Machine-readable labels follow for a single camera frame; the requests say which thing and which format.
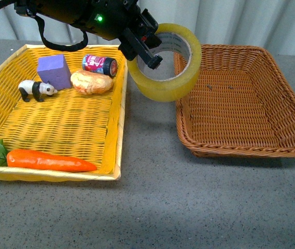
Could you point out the small red drink can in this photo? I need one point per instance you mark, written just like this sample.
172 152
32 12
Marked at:
102 65

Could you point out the grey pleated curtain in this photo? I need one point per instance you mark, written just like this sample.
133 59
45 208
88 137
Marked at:
267 24

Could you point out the toy panda figurine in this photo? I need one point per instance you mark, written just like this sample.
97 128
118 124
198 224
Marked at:
36 89

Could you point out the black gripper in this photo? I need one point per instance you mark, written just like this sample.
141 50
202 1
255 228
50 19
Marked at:
133 27

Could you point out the purple foam block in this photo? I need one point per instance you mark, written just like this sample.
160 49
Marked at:
55 71

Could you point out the brown wicker basket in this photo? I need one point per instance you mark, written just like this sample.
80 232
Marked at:
241 106

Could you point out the yellow woven basket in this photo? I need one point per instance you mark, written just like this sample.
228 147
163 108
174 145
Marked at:
89 127

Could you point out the yellowish packing tape roll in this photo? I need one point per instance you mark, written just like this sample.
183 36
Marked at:
177 39

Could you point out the orange toy carrot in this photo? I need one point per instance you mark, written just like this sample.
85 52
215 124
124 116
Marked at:
38 160

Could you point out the toy bread loaf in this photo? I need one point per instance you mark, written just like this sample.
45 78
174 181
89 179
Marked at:
89 83

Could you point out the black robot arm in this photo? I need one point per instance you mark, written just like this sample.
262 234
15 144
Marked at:
73 13

